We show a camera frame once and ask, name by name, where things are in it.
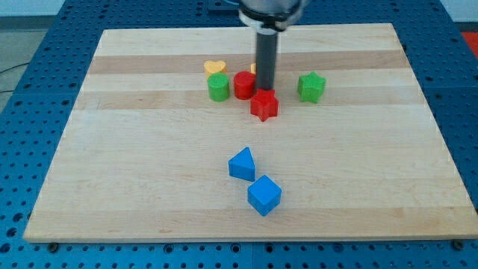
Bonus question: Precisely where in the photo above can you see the red star block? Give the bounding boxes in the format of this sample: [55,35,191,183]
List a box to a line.
[250,89,279,122]

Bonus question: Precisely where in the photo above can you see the light wooden board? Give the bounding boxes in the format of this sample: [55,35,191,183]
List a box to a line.
[24,23,477,243]

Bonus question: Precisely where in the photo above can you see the green star block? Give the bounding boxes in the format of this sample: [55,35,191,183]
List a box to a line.
[297,72,326,104]

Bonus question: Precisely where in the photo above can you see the black cable on floor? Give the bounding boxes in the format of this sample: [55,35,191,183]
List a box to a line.
[0,62,30,94]

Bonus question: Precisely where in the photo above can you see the blue triangle block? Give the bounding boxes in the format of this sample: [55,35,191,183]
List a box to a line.
[228,147,255,182]

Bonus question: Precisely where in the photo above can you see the yellow hexagon block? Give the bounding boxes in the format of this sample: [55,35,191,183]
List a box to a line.
[250,63,256,75]

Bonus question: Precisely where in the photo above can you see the yellow heart block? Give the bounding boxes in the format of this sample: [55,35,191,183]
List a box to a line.
[203,61,227,78]

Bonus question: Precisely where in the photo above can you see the blue cube block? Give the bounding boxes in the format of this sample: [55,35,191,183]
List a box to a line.
[247,175,282,217]

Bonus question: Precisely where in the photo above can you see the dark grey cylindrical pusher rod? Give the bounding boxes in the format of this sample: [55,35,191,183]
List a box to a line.
[255,31,278,90]

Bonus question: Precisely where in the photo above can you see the red cylinder block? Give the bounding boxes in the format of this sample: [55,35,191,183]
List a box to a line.
[233,71,255,100]

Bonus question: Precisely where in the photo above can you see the green cylinder block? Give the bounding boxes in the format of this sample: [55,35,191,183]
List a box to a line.
[207,72,229,102]

